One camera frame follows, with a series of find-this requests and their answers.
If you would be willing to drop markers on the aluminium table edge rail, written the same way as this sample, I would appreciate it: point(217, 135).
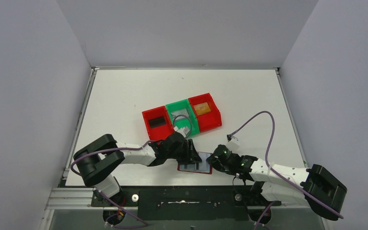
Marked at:
point(81, 115)

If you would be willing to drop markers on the black card in bin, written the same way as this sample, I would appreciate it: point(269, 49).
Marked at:
point(157, 122)

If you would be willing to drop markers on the green plastic bin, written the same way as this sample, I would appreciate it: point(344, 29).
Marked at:
point(191, 120)

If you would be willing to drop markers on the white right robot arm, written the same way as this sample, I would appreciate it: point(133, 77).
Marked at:
point(314, 187)

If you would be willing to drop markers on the red leather card holder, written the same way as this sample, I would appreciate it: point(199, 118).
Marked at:
point(200, 166)

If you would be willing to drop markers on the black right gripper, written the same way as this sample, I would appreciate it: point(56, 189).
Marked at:
point(213, 160)

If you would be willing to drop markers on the red plastic bin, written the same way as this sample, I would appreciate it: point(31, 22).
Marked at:
point(210, 120)
point(158, 133)

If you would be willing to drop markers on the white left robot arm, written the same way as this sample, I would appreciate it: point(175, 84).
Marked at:
point(95, 162)

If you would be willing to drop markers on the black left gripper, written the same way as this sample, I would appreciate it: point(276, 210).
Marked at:
point(189, 154)

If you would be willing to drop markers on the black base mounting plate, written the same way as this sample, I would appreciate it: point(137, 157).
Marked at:
point(157, 203)

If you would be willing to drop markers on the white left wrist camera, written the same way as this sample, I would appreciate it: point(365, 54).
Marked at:
point(184, 131)

